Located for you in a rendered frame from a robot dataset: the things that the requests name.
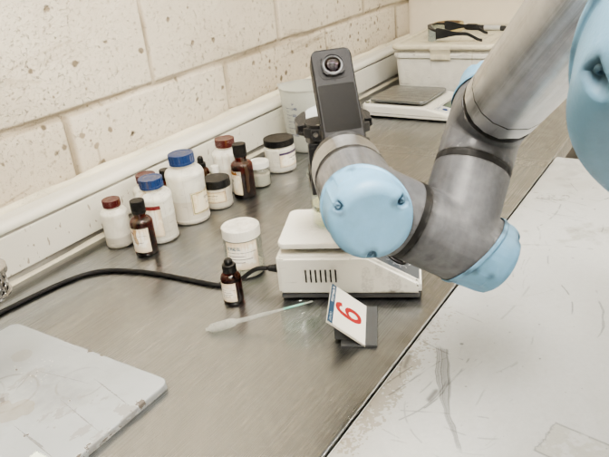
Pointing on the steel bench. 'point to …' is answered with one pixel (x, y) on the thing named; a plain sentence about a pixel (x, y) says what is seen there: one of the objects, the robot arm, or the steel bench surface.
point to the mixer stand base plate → (64, 395)
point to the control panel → (401, 267)
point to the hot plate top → (304, 233)
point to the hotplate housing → (340, 275)
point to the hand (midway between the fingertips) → (325, 105)
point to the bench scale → (411, 102)
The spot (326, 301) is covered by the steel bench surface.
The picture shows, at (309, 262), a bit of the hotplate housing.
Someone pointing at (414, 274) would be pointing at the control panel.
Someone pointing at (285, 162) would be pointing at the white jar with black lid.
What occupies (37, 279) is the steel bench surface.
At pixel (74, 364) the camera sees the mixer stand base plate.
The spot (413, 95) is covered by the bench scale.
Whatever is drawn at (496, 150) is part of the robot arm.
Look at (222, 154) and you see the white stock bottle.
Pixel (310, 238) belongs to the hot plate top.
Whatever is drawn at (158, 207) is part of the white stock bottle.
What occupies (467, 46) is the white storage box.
